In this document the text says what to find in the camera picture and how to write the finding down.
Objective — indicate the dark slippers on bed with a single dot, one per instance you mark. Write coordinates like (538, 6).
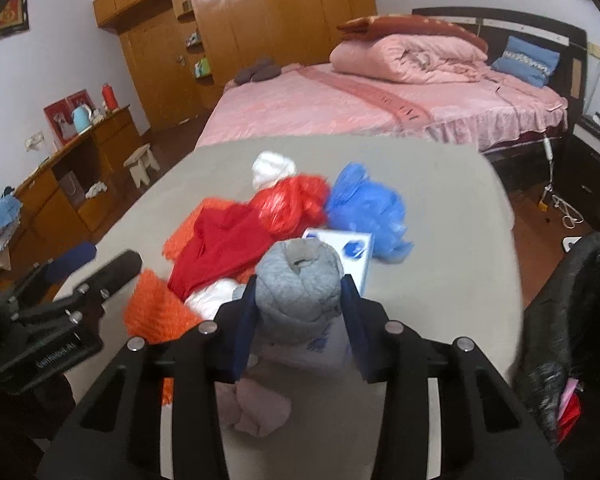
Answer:
(263, 70)

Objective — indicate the white plastic bag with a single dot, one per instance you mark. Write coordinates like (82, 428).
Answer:
(328, 354)

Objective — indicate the wooden wardrobe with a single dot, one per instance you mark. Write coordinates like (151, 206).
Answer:
(181, 53)

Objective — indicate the blue pillow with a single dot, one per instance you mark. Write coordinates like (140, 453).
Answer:
(530, 63)

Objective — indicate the white blue tissue box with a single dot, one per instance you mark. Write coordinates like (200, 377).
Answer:
(354, 249)

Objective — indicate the black white nightstand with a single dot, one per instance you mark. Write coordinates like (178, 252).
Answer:
(577, 178)

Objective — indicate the black lined trash bin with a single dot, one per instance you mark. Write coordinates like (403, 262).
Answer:
(561, 341)

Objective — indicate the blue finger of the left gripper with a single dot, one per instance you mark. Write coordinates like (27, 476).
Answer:
(104, 283)
(58, 269)

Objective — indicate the blue plastic bag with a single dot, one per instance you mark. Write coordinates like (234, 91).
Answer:
(359, 204)

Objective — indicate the bed with pink sheet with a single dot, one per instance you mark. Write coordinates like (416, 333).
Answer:
(490, 110)

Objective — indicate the orange foam net sheet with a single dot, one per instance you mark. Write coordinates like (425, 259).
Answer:
(155, 313)

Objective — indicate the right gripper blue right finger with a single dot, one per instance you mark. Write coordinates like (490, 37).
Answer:
(486, 432)

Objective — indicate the red thermos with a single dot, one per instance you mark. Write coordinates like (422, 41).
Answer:
(110, 99)

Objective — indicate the folded pink quilt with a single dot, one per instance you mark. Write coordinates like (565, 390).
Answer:
(411, 59)

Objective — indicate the red framed picture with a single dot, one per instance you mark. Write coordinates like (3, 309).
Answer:
(59, 116)

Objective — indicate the grey sock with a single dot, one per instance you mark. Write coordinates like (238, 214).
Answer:
(298, 289)

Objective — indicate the wooden desk cabinet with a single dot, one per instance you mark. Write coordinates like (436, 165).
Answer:
(74, 194)

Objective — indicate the pink sock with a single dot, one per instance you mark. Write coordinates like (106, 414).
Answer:
(248, 407)

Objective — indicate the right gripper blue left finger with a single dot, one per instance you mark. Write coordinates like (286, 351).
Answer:
(114, 432)

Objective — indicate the red cloth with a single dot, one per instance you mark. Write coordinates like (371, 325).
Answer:
(226, 242)

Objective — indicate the red plastic bag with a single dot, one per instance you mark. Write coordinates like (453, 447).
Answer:
(292, 205)

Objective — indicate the light blue kettle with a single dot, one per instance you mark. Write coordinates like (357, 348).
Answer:
(82, 118)

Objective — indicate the white paper ball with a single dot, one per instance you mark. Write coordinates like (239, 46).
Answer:
(269, 168)

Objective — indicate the white bathroom scale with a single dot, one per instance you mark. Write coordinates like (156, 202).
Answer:
(568, 242)

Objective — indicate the dark bed headboard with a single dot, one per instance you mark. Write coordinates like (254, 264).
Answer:
(497, 25)

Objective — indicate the wall power outlet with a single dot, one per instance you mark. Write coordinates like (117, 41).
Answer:
(594, 50)

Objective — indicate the red brown folded blanket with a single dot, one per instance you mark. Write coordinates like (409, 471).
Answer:
(374, 27)

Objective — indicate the white blanket controller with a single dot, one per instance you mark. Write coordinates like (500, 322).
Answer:
(548, 149)

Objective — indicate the small white wooden stool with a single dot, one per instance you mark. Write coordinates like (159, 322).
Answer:
(139, 162)

